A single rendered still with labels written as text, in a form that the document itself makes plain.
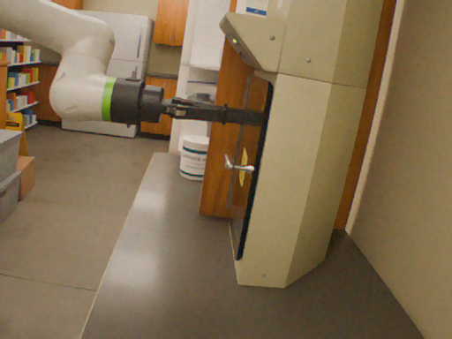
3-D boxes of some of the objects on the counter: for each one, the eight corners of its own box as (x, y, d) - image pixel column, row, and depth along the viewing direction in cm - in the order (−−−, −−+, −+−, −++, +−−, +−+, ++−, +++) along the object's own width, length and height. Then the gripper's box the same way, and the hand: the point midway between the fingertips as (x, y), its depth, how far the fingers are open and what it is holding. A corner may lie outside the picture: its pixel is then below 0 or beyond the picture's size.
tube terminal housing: (306, 232, 119) (359, -22, 97) (339, 291, 88) (420, -47, 66) (228, 223, 117) (273, -42, 94) (237, 285, 86) (303, -80, 63)
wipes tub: (210, 172, 162) (215, 137, 158) (211, 183, 150) (217, 145, 146) (179, 168, 161) (184, 132, 157) (177, 178, 149) (183, 140, 144)
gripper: (139, 87, 70) (267, 106, 72) (149, 82, 82) (258, 97, 84) (135, 127, 72) (260, 144, 74) (145, 116, 84) (252, 130, 87)
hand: (242, 116), depth 79 cm, fingers closed
